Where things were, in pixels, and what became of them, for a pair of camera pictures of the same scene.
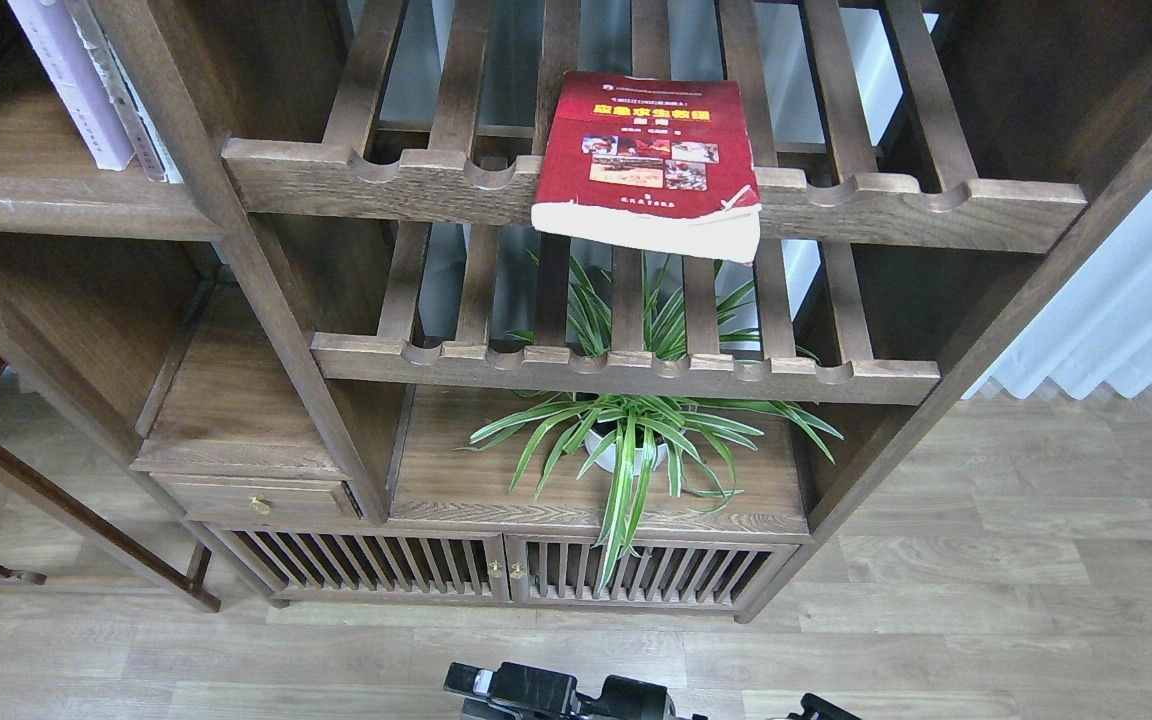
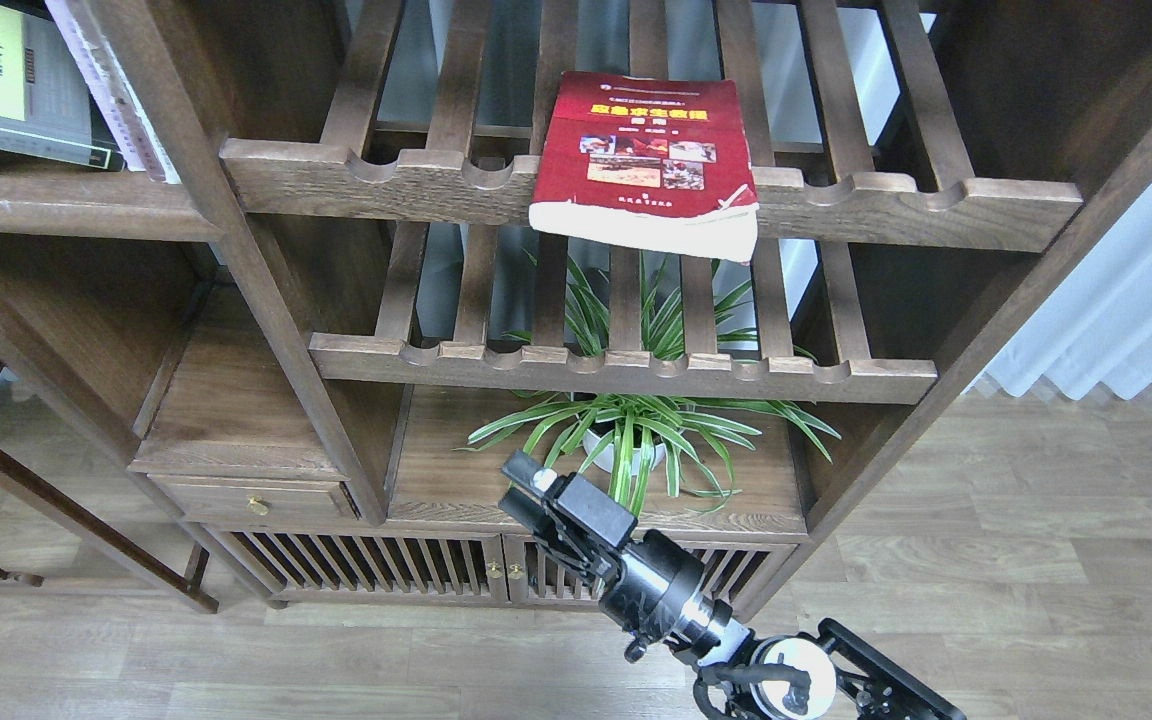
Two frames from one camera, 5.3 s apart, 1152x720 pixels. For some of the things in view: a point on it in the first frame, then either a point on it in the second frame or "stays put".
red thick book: x=660 y=163 stays put
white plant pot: x=609 y=461 stays put
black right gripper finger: x=469 y=680 to x=526 y=497
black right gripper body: x=521 y=692 to x=656 y=590
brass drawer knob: x=260 y=504 stays put
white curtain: x=1142 y=308 stays put
